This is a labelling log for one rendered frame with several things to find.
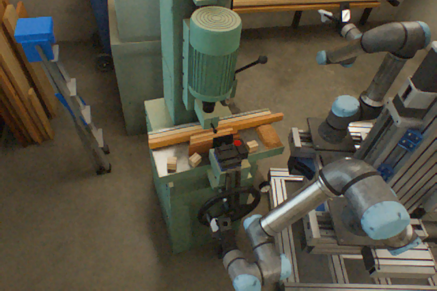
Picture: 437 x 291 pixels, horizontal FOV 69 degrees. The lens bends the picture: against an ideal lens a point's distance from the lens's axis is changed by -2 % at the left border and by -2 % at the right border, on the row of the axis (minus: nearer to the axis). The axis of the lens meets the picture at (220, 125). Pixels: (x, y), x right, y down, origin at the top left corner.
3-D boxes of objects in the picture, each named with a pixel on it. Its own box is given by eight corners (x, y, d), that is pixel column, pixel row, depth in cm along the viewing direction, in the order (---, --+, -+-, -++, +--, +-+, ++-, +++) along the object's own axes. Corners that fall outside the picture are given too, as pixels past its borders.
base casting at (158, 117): (168, 197, 149) (168, 187, 143) (144, 112, 184) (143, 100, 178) (256, 174, 162) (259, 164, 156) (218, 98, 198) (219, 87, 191)
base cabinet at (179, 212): (171, 255, 201) (168, 199, 149) (151, 180, 237) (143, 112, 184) (237, 234, 214) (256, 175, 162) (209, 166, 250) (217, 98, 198)
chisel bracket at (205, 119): (203, 132, 142) (203, 119, 135) (193, 111, 150) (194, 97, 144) (218, 129, 144) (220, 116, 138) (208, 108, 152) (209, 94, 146)
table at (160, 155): (164, 203, 133) (163, 197, 128) (149, 147, 151) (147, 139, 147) (292, 169, 151) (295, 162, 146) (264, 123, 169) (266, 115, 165)
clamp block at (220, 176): (216, 186, 137) (218, 174, 131) (207, 161, 146) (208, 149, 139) (248, 177, 142) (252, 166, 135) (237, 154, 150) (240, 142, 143)
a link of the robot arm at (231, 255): (225, 260, 103) (249, 253, 106) (221, 251, 107) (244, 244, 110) (227, 278, 106) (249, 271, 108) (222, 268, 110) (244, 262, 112)
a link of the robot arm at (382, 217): (399, 210, 125) (375, 165, 85) (426, 246, 116) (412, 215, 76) (372, 225, 129) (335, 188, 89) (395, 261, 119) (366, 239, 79)
